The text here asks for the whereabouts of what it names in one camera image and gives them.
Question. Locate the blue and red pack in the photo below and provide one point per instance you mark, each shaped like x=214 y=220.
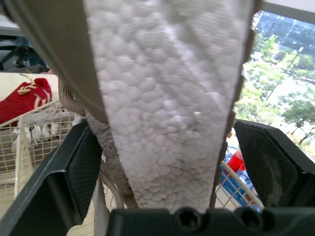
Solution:
x=237 y=172

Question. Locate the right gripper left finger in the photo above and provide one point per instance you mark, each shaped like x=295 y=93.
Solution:
x=49 y=186

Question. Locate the beige sandal with white sole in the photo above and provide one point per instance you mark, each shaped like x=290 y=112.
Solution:
x=162 y=98

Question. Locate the grey and white shoe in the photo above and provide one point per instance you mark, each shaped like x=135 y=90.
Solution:
x=39 y=127

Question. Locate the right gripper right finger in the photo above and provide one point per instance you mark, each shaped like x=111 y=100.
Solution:
x=275 y=167

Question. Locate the red shoe with cream laces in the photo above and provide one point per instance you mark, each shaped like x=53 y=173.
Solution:
x=23 y=100

